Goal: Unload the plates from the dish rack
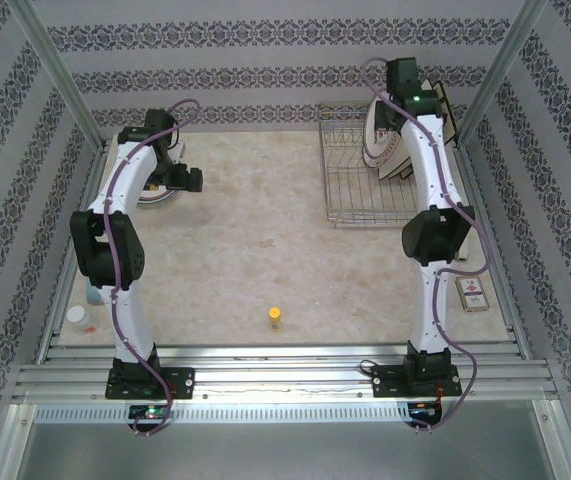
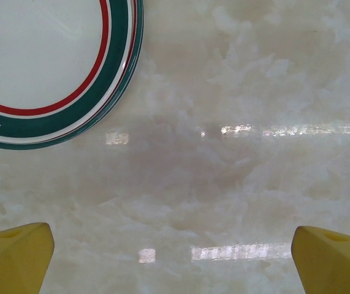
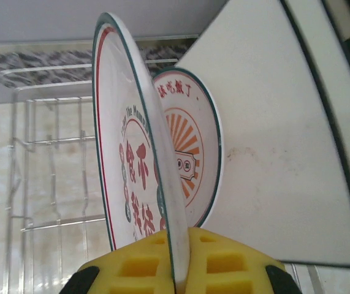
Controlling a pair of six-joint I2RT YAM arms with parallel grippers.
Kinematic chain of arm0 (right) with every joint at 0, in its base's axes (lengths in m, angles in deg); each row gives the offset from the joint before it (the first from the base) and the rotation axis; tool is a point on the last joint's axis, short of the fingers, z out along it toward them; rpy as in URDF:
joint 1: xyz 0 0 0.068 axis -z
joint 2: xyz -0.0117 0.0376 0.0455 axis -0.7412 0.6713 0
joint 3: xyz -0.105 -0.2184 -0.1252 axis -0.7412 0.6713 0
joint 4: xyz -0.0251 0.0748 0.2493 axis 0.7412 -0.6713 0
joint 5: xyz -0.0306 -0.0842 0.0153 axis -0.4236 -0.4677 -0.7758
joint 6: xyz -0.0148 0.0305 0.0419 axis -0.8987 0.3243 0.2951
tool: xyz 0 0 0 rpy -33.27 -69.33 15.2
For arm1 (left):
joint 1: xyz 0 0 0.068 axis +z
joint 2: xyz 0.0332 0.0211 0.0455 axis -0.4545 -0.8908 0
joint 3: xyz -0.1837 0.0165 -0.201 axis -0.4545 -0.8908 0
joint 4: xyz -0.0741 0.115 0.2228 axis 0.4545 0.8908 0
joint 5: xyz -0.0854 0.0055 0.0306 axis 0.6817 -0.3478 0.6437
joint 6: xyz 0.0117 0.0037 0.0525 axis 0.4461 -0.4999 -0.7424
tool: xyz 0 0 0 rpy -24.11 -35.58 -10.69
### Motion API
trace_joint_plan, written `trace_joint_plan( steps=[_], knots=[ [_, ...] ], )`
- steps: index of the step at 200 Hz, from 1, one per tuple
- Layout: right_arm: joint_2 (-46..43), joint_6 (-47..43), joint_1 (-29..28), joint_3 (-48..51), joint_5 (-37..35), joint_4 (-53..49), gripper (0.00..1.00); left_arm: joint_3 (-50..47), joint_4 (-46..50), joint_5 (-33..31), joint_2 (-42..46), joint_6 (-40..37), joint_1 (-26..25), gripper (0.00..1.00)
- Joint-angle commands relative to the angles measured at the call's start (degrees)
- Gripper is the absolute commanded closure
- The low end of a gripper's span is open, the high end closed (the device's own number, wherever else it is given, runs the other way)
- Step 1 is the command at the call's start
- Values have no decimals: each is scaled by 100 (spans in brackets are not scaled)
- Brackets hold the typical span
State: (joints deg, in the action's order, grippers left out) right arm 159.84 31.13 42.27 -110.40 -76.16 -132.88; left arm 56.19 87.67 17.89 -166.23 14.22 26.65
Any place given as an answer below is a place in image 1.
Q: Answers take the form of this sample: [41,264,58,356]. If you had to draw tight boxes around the round plate red green rim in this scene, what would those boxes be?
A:
[137,141,188,207]

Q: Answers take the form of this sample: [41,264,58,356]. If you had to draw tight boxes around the round plate orange floral print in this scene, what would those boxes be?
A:
[137,189,184,208]

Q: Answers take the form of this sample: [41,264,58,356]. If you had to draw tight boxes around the round plate red characters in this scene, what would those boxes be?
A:
[362,96,409,170]

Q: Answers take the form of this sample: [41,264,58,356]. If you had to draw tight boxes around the clear jar white lid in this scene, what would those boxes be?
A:
[66,305,99,334]

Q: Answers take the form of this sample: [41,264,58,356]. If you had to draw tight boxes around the playing card box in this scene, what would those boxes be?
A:
[454,275,491,314]

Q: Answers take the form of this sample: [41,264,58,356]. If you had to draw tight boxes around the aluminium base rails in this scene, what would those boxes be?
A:
[12,342,559,404]

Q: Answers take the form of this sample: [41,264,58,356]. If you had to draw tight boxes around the grey metal sheet panel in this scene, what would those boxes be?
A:
[2,402,569,480]

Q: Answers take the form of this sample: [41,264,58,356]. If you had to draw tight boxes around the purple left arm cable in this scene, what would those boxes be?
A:
[102,98,201,439]

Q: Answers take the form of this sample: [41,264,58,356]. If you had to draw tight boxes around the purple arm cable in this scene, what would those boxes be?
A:
[363,58,495,436]
[102,98,201,439]

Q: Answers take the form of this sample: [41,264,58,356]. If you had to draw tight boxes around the aluminium side rail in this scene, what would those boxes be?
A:
[34,142,111,364]

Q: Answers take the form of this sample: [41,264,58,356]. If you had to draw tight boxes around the aluminium frame post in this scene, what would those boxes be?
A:
[7,0,111,151]
[457,0,551,149]

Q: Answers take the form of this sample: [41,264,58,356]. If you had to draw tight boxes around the chrome wire dish rack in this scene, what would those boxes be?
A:
[318,101,460,229]

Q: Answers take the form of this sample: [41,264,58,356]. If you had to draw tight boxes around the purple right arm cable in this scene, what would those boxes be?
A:
[363,58,495,436]

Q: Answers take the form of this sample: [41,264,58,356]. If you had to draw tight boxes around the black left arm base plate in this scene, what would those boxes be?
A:
[106,366,196,401]

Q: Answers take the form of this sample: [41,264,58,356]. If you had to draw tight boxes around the white slotted cable duct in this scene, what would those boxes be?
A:
[33,402,449,425]

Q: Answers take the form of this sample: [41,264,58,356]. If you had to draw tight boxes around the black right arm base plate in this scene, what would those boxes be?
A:
[371,362,462,400]

